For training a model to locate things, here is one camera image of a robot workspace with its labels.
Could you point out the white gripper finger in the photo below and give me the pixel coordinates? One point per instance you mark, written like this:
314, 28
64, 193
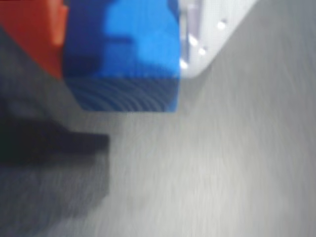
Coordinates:
214, 27

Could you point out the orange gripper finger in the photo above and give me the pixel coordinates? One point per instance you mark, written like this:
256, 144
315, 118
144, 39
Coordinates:
29, 32

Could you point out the blue cube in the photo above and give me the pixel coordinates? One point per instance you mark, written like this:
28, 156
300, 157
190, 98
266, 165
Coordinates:
123, 61

